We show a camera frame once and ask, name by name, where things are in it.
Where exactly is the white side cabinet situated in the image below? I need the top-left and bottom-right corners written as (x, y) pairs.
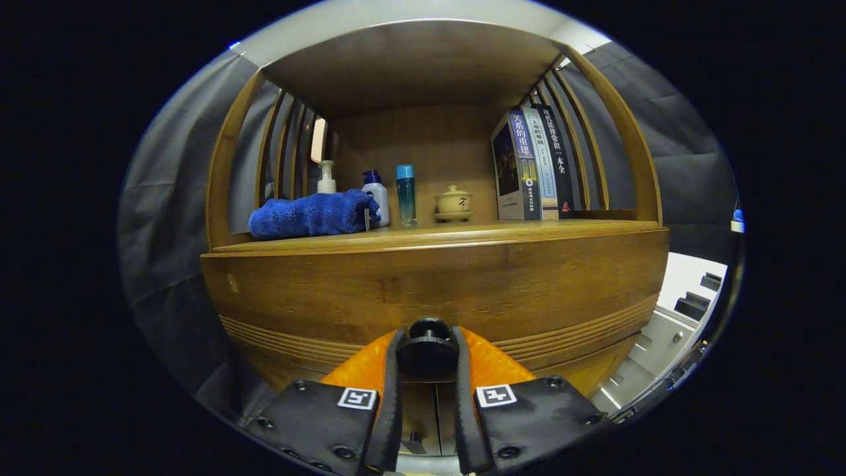
top-left (592, 251), bottom-right (728, 417)

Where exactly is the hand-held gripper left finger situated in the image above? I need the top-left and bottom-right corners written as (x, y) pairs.
top-left (241, 329), bottom-right (405, 476)

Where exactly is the wooden drawer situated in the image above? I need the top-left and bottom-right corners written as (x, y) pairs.
top-left (200, 228), bottom-right (670, 397)

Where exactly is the beige lidded teacup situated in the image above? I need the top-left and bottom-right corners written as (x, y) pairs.
top-left (434, 184), bottom-right (474, 223)

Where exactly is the teal bottle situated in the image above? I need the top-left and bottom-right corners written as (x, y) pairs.
top-left (395, 165), bottom-right (417, 227)

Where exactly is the black drawer knob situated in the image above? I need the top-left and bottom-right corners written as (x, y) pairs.
top-left (397, 318), bottom-right (460, 381)

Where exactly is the black spine book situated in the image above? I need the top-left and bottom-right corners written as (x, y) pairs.
top-left (534, 104), bottom-right (576, 219)

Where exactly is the wooden cabinet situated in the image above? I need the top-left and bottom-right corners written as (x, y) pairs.
top-left (200, 19), bottom-right (670, 457)

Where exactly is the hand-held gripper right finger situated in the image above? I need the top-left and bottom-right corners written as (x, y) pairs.
top-left (451, 325), bottom-right (612, 475)

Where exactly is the wooden countertop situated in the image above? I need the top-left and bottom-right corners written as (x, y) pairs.
top-left (211, 219), bottom-right (662, 255)

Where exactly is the white spine book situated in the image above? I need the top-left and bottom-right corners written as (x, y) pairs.
top-left (522, 107), bottom-right (559, 220)

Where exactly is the blue towel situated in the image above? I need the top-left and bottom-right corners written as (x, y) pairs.
top-left (249, 189), bottom-right (381, 241)

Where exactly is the white lotion bottle blue cap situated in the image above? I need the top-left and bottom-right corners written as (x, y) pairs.
top-left (361, 170), bottom-right (391, 228)

